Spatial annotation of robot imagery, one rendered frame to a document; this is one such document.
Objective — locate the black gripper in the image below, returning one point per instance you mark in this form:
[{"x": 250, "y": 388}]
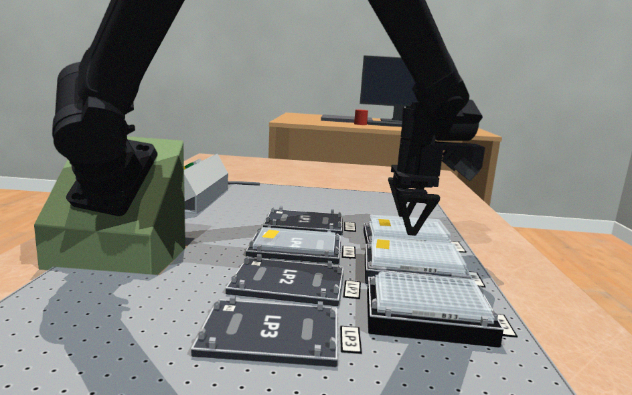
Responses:
[{"x": 405, "y": 177}]

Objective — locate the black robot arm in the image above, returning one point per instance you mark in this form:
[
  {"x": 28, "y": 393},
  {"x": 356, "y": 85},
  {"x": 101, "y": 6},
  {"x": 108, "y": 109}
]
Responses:
[{"x": 94, "y": 95}]

